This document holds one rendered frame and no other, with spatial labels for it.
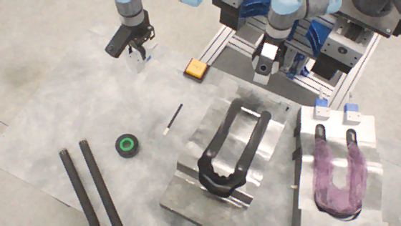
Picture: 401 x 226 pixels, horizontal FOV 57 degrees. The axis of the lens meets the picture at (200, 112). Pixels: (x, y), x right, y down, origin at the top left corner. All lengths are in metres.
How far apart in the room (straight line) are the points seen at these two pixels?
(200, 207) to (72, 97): 0.64
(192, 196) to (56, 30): 1.82
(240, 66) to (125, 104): 0.97
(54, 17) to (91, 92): 1.41
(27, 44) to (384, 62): 2.36
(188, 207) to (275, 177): 0.32
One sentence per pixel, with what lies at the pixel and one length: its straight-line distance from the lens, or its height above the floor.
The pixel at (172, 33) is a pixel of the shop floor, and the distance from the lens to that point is 2.57.
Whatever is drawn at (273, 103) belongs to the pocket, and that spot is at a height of 0.86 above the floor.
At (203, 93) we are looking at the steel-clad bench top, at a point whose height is 0.80.
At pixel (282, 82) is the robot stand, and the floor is 0.21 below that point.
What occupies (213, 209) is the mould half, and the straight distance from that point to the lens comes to 1.21.
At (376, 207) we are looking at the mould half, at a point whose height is 0.87.
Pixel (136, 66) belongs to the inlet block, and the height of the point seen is 0.95.
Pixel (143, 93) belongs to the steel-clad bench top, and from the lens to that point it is 1.42.
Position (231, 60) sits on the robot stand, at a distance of 2.21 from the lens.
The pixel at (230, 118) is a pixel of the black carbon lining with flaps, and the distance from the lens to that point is 1.29.
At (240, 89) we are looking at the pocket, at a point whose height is 0.86.
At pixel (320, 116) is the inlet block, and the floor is 0.88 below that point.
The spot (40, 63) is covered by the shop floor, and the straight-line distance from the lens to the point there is 2.62.
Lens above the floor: 2.04
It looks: 65 degrees down
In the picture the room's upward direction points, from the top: 3 degrees clockwise
